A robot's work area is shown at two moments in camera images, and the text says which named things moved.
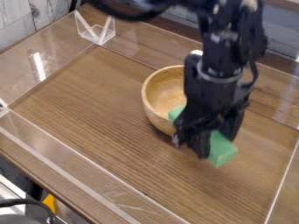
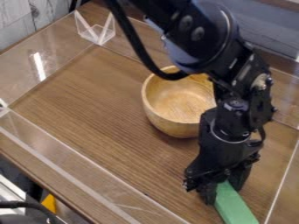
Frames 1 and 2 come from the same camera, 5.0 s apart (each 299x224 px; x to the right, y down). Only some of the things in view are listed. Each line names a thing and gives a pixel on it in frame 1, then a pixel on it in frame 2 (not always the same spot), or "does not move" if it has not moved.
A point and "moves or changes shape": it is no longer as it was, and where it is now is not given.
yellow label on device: [49, 201] does not move
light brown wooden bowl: [163, 94] does not move
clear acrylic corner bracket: [96, 33] does not move
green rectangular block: [221, 150] moves or changes shape
